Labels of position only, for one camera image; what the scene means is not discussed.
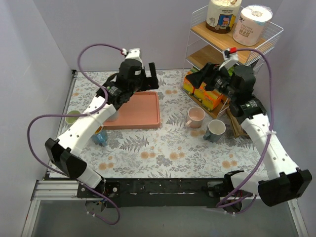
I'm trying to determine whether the orange sponge pack left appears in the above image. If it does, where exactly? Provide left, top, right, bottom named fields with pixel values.
left=182, top=70, right=196, bottom=95

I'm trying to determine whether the brown cartoon tissue roll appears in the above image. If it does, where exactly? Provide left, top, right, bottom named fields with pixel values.
left=206, top=0, right=242, bottom=34

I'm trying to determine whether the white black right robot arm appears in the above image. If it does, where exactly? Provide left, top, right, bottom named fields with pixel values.
left=186, top=63, right=312, bottom=206

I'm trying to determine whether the blue butterfly mug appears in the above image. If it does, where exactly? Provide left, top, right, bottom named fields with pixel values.
left=91, top=126, right=108, bottom=147

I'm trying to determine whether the orange sponge pack right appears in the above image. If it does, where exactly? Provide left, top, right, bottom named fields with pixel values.
left=202, top=90, right=227, bottom=111

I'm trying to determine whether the pink mug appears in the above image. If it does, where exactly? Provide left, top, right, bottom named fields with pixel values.
left=185, top=107, right=205, bottom=128

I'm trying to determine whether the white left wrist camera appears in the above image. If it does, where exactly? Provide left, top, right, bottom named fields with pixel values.
left=121, top=48, right=144, bottom=67

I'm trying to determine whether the floral tablecloth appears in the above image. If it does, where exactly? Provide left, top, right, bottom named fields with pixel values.
left=80, top=70, right=260, bottom=178

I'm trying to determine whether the white wire shelf rack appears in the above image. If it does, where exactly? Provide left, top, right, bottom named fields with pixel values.
left=181, top=4, right=284, bottom=117

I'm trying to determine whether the dark grey mug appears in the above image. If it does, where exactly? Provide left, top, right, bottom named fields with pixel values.
left=203, top=119, right=226, bottom=143

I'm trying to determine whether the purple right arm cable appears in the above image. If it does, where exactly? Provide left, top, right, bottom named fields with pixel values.
left=216, top=48, right=275, bottom=215

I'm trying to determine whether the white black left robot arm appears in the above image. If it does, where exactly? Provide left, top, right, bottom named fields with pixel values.
left=45, top=59, right=159, bottom=198

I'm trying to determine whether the terracotta pink tray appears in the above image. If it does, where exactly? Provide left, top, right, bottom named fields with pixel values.
left=103, top=91, right=160, bottom=130

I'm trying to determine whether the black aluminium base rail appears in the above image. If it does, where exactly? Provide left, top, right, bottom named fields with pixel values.
left=31, top=177, right=297, bottom=209

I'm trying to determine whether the orange sponge pack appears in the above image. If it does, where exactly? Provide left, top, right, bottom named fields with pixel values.
left=194, top=82, right=206, bottom=103
left=202, top=90, right=227, bottom=111
left=182, top=70, right=196, bottom=95

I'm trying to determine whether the orange sponge pack middle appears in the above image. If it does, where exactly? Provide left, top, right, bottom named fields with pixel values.
left=194, top=82, right=206, bottom=103

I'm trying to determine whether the pink toilet paper roll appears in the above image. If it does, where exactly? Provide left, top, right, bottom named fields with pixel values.
left=233, top=5, right=273, bottom=46

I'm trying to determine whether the blue brown chips bag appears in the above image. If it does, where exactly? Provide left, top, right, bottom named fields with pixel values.
left=226, top=107, right=250, bottom=139

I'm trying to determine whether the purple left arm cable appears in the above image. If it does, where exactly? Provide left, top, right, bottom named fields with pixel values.
left=26, top=43, right=121, bottom=225

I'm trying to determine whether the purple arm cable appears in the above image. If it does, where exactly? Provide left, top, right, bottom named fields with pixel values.
left=26, top=43, right=121, bottom=225
left=216, top=48, right=275, bottom=215

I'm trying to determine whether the blue white gradient mug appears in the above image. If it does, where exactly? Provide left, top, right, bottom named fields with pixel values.
left=106, top=111, right=119, bottom=122

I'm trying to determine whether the green ceramic mug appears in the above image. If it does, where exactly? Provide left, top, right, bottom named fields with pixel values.
left=65, top=110, right=81, bottom=125

